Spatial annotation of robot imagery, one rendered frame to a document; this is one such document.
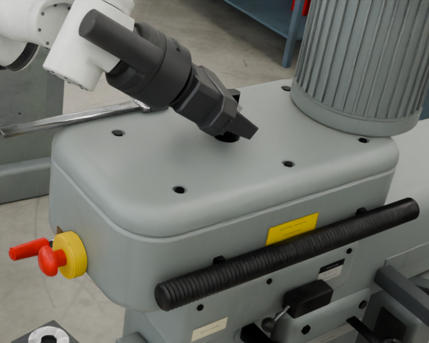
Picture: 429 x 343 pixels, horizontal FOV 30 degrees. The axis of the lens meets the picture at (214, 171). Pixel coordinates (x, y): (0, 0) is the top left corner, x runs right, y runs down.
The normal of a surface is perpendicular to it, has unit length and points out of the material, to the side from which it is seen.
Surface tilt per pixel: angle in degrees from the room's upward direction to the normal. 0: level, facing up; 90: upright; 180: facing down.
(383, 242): 90
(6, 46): 96
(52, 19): 75
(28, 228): 0
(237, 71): 0
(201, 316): 90
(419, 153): 0
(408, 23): 90
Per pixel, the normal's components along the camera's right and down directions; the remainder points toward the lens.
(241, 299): 0.58, 0.50
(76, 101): 0.15, -0.84
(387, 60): 0.00, 0.53
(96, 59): 0.54, 0.22
